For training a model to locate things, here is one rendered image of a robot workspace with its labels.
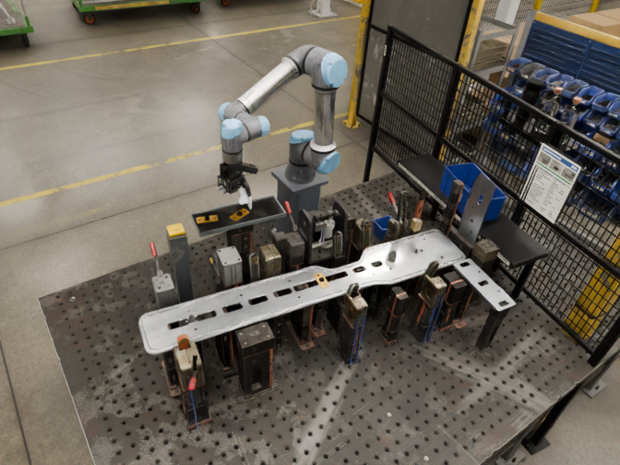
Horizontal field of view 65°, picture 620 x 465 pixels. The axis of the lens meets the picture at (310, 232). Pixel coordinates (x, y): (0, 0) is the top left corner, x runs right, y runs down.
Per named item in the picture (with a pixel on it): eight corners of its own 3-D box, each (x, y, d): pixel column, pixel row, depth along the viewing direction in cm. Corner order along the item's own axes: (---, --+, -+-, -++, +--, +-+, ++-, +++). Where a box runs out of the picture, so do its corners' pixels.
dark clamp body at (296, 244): (286, 313, 221) (290, 251, 196) (275, 292, 230) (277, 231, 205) (307, 305, 225) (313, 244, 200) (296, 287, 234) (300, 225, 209)
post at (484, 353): (483, 360, 207) (505, 316, 189) (467, 340, 215) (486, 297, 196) (494, 355, 210) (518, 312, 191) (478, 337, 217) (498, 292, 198)
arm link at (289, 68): (301, 31, 196) (211, 105, 184) (319, 40, 190) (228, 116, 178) (307, 55, 206) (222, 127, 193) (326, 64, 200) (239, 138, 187)
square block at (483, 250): (464, 309, 229) (486, 253, 206) (453, 297, 235) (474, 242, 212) (477, 304, 232) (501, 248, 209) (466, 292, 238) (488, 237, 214)
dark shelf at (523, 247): (511, 269, 208) (513, 265, 206) (396, 164, 269) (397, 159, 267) (548, 256, 216) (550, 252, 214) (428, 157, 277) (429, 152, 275)
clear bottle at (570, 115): (559, 146, 206) (578, 102, 193) (547, 139, 210) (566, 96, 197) (569, 144, 208) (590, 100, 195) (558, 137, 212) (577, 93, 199)
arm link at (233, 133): (248, 123, 171) (228, 129, 166) (248, 149, 178) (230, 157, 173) (234, 114, 175) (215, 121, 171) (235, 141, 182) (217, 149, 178)
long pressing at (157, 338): (149, 363, 162) (148, 361, 161) (136, 315, 178) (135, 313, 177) (469, 259, 213) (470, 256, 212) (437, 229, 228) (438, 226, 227)
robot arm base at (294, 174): (278, 172, 237) (279, 154, 230) (304, 163, 244) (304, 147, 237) (295, 187, 228) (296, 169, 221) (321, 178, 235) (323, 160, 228)
